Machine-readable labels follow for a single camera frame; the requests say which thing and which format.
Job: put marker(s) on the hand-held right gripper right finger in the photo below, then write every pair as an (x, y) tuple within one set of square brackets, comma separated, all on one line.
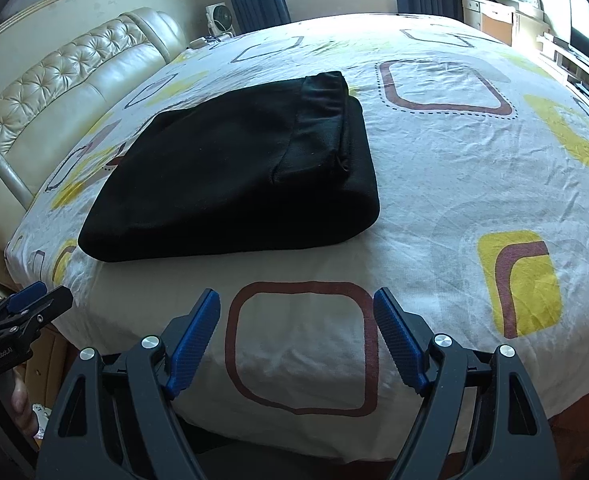
[(399, 340)]

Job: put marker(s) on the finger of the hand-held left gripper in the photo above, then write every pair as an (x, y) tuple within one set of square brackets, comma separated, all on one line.
[(27, 294), (49, 305)]

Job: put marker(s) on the black pants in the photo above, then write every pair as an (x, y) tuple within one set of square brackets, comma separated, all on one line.
[(224, 185)]

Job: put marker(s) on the bed with patterned white sheet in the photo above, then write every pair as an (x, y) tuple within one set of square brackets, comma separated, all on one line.
[(449, 170)]

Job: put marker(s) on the person's left hand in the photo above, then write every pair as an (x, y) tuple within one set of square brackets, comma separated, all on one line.
[(24, 405)]

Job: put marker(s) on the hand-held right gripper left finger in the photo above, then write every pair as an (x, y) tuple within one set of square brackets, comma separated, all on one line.
[(194, 345)]

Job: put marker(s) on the white fan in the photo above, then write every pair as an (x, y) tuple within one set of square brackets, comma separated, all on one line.
[(219, 19)]

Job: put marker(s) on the beige tufted leather headboard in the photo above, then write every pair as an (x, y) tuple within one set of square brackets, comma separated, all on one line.
[(49, 100)]

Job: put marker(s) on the white dressing table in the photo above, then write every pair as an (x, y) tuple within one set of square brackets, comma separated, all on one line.
[(494, 22)]

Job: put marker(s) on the white television stand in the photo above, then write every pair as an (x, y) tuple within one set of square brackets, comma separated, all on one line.
[(564, 57)]

